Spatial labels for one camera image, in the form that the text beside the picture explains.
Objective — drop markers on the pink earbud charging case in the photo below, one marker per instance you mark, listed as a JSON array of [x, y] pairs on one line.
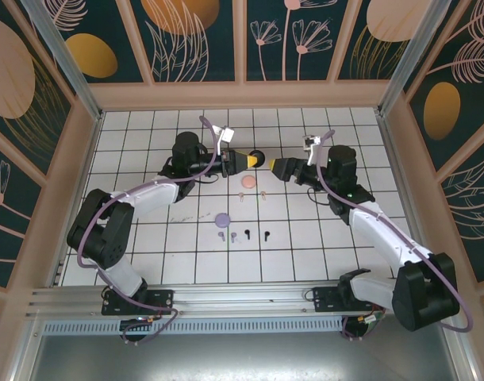
[[248, 182]]

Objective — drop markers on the black earbud charging case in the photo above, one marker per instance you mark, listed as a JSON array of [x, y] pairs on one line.
[[262, 155]]

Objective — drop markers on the purple earbud charging case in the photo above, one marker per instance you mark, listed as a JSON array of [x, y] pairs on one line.
[[222, 220]]

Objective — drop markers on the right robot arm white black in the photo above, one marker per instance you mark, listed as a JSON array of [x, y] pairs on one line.
[[385, 234]]

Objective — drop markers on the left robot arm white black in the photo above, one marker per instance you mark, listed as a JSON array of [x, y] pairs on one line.
[[147, 196]]

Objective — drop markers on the grey metal sheet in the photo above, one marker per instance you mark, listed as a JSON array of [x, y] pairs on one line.
[[242, 357]]

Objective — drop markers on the aluminium table side rail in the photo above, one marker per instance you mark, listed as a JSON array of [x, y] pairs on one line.
[[87, 158], [394, 158]]

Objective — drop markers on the aluminium frame post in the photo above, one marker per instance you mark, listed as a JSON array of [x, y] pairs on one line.
[[411, 59], [70, 59]]

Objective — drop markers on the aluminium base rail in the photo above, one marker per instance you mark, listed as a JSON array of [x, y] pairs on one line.
[[234, 301]]

